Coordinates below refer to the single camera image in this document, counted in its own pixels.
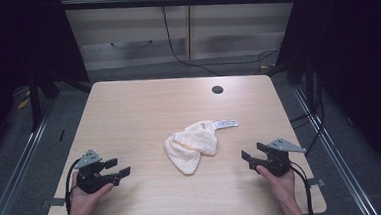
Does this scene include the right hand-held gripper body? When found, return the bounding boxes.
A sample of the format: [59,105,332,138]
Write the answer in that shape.
[247,136,309,180]

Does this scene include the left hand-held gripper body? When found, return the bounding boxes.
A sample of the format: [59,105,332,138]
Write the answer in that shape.
[73,147,123,196]

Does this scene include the white flower print towel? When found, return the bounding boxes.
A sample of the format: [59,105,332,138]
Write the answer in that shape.
[162,118,242,177]

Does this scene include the person's left hand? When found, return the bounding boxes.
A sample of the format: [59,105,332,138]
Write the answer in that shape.
[65,168,117,215]

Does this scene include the person's right hand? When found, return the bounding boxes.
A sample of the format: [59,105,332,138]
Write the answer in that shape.
[255,162,298,209]

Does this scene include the grey tape strip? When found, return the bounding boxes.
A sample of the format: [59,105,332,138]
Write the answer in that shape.
[40,196,67,209]
[304,176,327,189]

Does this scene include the yellow floor object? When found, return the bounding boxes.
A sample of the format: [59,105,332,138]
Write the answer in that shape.
[16,96,32,110]

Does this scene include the black curtain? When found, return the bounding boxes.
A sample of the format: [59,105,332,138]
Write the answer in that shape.
[271,0,381,191]
[0,0,95,163]

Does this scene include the black horizontal bar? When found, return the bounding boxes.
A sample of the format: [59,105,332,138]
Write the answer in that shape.
[61,0,299,18]

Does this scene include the left hand-held gripper black cable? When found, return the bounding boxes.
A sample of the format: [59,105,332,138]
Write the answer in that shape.
[61,157,86,215]

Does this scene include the hand-held gripper black cable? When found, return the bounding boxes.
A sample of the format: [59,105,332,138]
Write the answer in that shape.
[289,160,316,215]
[61,157,86,215]

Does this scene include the right hand-held gripper black cable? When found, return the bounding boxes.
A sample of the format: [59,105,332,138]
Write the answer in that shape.
[289,160,316,215]

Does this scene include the black floor cables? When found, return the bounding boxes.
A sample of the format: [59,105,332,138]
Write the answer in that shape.
[286,73,329,156]

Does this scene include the metal floor rail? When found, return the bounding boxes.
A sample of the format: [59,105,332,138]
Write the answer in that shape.
[0,102,65,215]
[291,80,381,215]

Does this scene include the dark cabinet handle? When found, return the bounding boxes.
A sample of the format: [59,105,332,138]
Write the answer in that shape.
[109,39,155,50]

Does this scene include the black wall cable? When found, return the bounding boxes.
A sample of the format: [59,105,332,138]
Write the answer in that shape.
[160,0,282,81]

